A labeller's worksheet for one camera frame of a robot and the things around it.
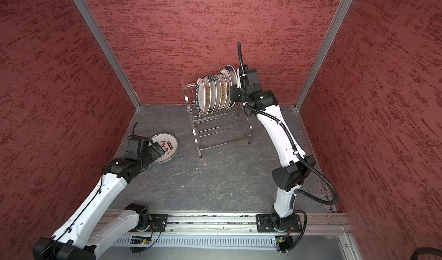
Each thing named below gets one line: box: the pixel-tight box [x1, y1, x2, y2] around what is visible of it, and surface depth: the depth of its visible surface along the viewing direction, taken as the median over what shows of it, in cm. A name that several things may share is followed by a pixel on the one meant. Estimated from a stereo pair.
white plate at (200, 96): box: [195, 77, 207, 116], surface depth 84 cm
